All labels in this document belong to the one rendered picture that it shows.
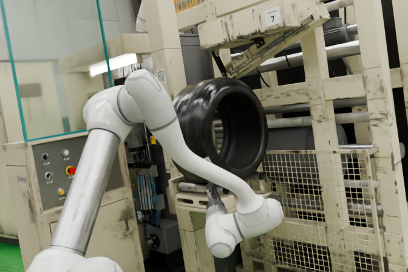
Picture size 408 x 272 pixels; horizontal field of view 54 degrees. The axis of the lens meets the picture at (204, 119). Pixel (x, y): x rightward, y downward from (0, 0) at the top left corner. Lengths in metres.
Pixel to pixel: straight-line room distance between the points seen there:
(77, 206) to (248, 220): 0.58
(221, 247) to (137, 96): 0.58
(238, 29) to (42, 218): 1.40
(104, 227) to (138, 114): 1.24
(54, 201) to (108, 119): 1.08
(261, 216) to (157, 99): 0.54
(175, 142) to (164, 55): 1.03
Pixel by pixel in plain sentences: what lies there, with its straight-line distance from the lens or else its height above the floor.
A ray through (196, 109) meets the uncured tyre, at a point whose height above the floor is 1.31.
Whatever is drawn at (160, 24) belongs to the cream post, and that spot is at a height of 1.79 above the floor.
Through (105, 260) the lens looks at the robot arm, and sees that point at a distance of 1.03.
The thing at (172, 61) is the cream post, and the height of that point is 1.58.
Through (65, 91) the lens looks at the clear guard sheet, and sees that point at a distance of 2.32.
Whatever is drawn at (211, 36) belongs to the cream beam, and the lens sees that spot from 2.36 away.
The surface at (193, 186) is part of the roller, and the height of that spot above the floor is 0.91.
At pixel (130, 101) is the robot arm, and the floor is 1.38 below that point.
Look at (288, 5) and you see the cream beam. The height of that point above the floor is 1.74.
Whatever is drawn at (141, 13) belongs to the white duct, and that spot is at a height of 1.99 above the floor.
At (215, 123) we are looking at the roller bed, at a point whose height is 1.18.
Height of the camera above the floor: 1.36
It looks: 3 degrees down
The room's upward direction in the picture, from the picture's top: 9 degrees counter-clockwise
